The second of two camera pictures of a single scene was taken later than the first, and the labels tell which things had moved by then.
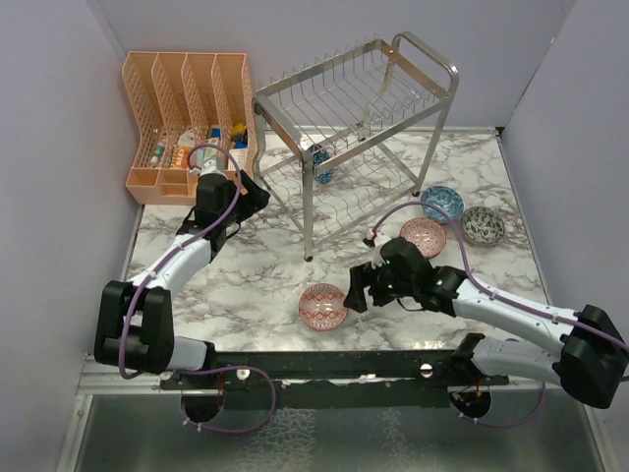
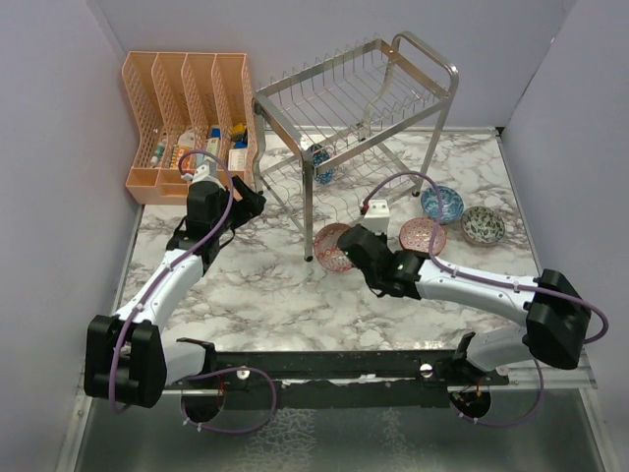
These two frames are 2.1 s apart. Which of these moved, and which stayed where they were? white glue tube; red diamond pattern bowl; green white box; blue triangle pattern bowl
Moved: red diamond pattern bowl
Stayed: white glue tube; blue triangle pattern bowl; green white box
